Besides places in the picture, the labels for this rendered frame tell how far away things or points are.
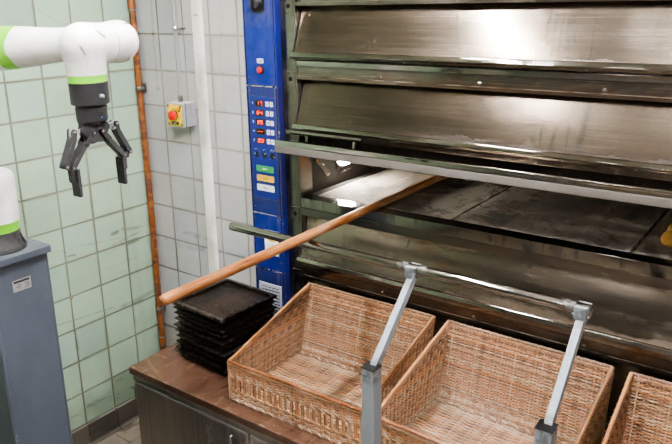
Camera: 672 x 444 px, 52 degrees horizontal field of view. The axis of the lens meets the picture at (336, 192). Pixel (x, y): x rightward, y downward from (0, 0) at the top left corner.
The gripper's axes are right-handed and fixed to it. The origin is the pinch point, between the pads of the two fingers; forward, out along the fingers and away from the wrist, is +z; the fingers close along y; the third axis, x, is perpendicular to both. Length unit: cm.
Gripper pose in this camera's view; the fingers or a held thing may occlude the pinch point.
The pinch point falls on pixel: (100, 185)
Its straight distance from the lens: 184.5
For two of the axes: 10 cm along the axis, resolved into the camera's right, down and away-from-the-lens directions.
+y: -5.6, 2.5, -7.9
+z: 0.2, 9.6, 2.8
